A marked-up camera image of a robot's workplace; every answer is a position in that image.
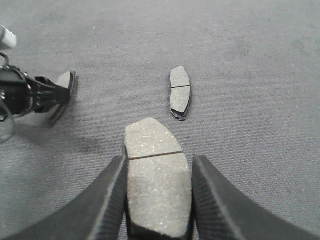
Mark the grey brake pad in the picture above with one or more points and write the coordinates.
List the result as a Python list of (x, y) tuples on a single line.
[(159, 189), (66, 93), (180, 93)]

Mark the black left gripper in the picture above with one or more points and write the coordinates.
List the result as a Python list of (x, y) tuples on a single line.
[(20, 94)]

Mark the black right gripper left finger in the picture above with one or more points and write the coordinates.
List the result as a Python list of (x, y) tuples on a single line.
[(95, 214)]

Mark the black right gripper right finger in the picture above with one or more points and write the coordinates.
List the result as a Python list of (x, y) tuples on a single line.
[(223, 212)]

